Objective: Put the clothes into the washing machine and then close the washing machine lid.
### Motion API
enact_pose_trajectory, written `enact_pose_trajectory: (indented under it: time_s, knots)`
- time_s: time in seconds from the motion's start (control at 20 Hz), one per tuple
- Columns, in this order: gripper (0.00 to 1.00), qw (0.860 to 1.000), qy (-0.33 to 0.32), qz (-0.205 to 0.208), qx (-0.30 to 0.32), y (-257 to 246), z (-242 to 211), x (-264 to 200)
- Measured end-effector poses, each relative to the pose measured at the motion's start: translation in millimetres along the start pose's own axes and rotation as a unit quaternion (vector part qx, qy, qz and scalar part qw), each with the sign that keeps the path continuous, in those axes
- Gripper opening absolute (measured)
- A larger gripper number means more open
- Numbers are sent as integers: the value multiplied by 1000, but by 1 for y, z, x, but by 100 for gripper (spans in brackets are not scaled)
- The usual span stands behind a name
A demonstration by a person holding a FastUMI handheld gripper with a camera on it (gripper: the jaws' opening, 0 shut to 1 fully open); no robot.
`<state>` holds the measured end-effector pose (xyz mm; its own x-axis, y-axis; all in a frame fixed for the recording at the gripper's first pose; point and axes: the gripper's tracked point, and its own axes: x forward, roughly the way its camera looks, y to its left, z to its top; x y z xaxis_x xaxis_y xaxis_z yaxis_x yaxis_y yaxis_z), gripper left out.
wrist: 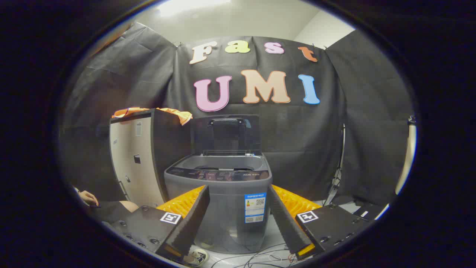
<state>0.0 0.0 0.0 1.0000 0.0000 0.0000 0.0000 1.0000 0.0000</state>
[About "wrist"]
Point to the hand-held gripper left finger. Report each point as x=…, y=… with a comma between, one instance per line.
x=187, y=223

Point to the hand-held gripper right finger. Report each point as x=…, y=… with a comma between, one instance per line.
x=288, y=223

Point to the grey washing machine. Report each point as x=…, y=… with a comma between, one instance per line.
x=227, y=212

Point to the orange polo shirt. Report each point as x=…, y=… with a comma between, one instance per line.
x=178, y=112

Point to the person's shoe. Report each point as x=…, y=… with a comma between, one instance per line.
x=199, y=257

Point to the person's leg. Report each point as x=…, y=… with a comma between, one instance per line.
x=128, y=205

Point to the white door dark cabinet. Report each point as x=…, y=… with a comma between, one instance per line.
x=137, y=175

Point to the black flat box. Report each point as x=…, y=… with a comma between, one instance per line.
x=372, y=210

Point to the black backdrop cloth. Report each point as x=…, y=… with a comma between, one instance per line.
x=297, y=130

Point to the white stand pole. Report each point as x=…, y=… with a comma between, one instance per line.
x=407, y=156

